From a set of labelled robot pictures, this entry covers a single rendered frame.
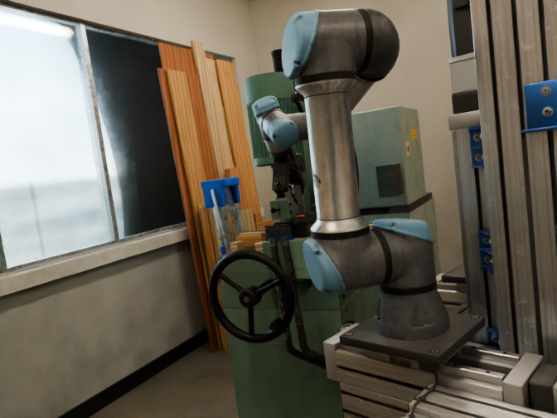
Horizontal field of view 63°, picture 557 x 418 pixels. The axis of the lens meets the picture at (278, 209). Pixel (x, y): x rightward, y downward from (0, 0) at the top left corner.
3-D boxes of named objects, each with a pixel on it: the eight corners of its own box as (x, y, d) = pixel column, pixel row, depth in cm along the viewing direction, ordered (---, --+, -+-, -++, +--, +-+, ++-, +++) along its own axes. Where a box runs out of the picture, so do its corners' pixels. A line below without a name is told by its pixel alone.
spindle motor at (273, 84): (246, 168, 162) (234, 79, 159) (267, 166, 178) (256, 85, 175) (292, 162, 154) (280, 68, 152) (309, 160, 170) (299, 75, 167)
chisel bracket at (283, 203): (272, 224, 165) (268, 201, 164) (287, 218, 178) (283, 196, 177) (291, 223, 162) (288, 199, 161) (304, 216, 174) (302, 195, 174)
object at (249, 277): (223, 284, 163) (221, 273, 163) (250, 269, 182) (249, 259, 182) (331, 282, 146) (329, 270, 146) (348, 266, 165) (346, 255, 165)
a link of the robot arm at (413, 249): (449, 280, 92) (443, 214, 91) (389, 294, 89) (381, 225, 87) (416, 269, 104) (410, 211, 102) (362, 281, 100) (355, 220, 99)
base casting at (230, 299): (220, 308, 165) (217, 284, 164) (283, 268, 217) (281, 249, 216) (341, 309, 146) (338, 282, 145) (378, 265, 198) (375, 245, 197)
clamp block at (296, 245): (263, 270, 145) (260, 242, 144) (281, 260, 157) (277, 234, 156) (307, 269, 139) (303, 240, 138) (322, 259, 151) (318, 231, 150)
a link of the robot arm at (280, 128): (313, 118, 119) (299, 106, 128) (271, 122, 116) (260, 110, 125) (312, 147, 122) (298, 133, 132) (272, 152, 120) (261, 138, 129)
